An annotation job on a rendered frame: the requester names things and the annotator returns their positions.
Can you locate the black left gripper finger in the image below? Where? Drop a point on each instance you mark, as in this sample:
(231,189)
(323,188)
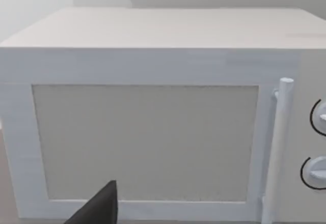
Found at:
(102,206)

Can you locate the pale microwave door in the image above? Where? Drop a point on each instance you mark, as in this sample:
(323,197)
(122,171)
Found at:
(145,142)

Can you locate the pale microwave knob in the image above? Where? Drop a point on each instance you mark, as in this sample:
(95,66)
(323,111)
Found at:
(314,173)
(319,117)

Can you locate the pale microwave oven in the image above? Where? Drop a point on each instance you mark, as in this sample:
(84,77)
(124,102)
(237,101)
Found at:
(163,30)

